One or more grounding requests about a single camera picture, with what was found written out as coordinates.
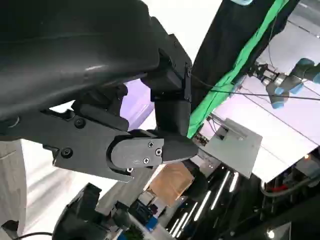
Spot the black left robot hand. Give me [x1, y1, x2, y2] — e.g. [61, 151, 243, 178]
[0, 0, 200, 185]

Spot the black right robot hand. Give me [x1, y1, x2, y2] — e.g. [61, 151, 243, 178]
[57, 182, 131, 240]

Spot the lilac plate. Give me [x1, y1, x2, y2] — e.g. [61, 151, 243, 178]
[119, 79, 157, 132]

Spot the brown cardboard box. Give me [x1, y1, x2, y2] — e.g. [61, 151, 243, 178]
[148, 163, 195, 208]

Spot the black curtain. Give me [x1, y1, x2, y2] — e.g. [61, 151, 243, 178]
[191, 0, 301, 101]

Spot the green cloth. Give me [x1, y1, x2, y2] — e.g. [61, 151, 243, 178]
[186, 0, 292, 140]

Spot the grey metal plate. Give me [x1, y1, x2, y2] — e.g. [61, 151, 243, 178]
[197, 117, 263, 178]

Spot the thin black cable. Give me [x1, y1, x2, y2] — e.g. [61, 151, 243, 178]
[191, 73, 320, 101]

